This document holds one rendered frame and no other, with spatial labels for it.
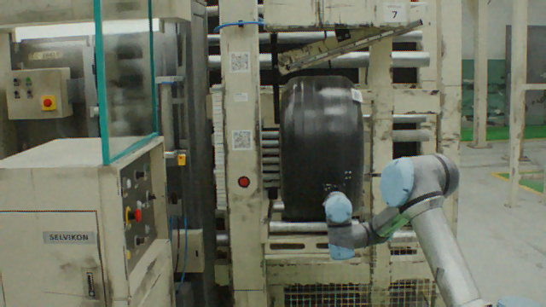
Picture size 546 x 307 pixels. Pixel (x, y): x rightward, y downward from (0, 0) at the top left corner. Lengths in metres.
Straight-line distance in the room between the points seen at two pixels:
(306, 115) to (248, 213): 0.47
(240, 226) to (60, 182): 0.90
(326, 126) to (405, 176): 0.67
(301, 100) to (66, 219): 0.92
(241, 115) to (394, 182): 0.91
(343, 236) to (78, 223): 0.75
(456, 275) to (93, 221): 0.92
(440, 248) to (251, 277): 1.10
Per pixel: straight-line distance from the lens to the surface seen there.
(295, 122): 2.02
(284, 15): 2.43
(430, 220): 1.41
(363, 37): 2.58
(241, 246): 2.29
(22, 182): 1.64
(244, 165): 2.21
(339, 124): 2.02
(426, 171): 1.44
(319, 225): 2.18
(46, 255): 1.67
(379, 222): 1.76
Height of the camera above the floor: 1.53
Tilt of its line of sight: 10 degrees down
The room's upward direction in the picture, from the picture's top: 2 degrees counter-clockwise
